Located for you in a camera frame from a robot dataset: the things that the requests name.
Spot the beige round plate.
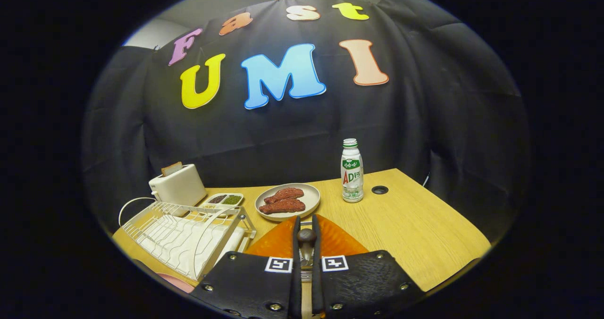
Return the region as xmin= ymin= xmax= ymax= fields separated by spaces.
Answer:
xmin=255 ymin=183 xmax=321 ymax=222

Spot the white drink bottle green label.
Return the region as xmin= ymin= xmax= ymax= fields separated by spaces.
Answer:
xmin=341 ymin=138 xmax=364 ymax=203

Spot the white wire dish rack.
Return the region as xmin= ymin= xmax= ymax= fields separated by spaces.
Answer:
xmin=120 ymin=201 xmax=257 ymax=282

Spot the pink plate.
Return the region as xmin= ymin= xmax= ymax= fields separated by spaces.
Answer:
xmin=157 ymin=273 xmax=195 ymax=294

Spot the white toaster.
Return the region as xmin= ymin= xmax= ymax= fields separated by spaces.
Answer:
xmin=148 ymin=164 xmax=208 ymax=207

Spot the white divided tray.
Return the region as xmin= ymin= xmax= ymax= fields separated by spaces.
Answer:
xmin=204 ymin=193 xmax=244 ymax=211

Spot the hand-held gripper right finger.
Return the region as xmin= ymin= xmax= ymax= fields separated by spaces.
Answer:
xmin=311 ymin=215 xmax=426 ymax=319

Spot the white power cable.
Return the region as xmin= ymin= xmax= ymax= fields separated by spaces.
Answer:
xmin=118 ymin=197 xmax=157 ymax=226

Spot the brown handled spoon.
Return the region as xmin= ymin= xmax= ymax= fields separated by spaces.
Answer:
xmin=297 ymin=228 xmax=318 ymax=269

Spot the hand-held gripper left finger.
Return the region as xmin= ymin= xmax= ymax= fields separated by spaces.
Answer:
xmin=190 ymin=215 xmax=303 ymax=319

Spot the brown meat slice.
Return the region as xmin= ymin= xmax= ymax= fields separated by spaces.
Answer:
xmin=264 ymin=187 xmax=305 ymax=204
xmin=259 ymin=198 xmax=306 ymax=215

